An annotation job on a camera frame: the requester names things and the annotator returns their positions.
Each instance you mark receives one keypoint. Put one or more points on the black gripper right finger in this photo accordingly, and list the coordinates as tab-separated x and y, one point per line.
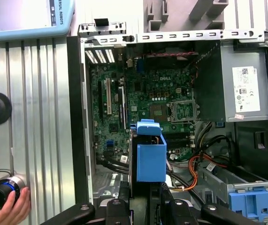
178	213

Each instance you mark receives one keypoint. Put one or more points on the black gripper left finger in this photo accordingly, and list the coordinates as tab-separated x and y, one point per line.
122	211

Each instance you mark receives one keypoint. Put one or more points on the hard disk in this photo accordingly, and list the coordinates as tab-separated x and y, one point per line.
151	161

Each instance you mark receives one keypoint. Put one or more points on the person's hand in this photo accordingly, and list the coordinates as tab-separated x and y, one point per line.
18	211

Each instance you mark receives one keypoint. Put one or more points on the blue plastic drive carrier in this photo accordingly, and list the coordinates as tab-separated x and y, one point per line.
241	206

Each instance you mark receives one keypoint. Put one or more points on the black RAM slot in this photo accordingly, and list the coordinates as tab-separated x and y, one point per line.
183	136
183	144

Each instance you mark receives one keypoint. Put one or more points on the grey metal drive cage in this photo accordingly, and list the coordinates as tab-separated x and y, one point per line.
241	185

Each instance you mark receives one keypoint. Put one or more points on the black open PC case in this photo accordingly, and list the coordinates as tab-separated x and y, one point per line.
76	117

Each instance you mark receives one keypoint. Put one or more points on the metal socket cover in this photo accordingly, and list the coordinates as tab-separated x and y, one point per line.
184	101

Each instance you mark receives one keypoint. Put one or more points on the green motherboard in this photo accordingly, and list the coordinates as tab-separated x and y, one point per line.
147	79

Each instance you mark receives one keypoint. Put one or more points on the grey power supply unit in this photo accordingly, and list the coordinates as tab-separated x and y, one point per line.
227	82

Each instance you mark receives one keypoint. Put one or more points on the grey plastic parts rack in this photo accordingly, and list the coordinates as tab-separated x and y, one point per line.
162	25

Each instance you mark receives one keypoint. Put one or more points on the pale blue teach pendant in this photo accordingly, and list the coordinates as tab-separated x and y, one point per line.
61	14

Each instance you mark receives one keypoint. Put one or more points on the grey metal slot retainer bracket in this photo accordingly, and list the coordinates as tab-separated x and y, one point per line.
115	25

